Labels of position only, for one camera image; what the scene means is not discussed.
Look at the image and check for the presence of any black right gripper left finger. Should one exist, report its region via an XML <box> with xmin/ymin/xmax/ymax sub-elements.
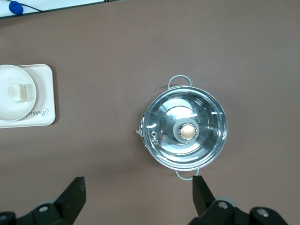
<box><xmin>25</xmin><ymin>176</ymin><xmax>87</xmax><ymax>225</ymax></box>

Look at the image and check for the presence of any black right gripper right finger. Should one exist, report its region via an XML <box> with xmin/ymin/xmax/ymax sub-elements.
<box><xmin>187</xmin><ymin>175</ymin><xmax>246</xmax><ymax>225</ymax></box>

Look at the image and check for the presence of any round cream plate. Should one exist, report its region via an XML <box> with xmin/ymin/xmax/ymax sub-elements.
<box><xmin>0</xmin><ymin>65</ymin><xmax>38</xmax><ymax>121</ymax></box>

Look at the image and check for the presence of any cream rabbit print tray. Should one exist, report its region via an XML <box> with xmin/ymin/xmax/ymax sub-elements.
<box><xmin>0</xmin><ymin>63</ymin><xmax>56</xmax><ymax>129</ymax></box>

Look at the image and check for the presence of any steel electric pot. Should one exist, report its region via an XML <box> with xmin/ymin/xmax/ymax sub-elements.
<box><xmin>135</xmin><ymin>75</ymin><xmax>228</xmax><ymax>180</ymax></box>

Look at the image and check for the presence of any glass pot lid with knob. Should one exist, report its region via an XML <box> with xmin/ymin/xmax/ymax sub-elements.
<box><xmin>143</xmin><ymin>88</ymin><xmax>228</xmax><ymax>168</ymax></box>

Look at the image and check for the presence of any brown table cover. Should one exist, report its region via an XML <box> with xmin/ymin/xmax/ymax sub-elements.
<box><xmin>0</xmin><ymin>0</ymin><xmax>300</xmax><ymax>225</ymax></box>

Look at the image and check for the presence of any blue round object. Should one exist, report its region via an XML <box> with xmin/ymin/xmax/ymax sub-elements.
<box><xmin>8</xmin><ymin>1</ymin><xmax>24</xmax><ymax>16</ymax></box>

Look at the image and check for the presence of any thin black cable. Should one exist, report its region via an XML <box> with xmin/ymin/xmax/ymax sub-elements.
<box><xmin>21</xmin><ymin>1</ymin><xmax>49</xmax><ymax>12</ymax></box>

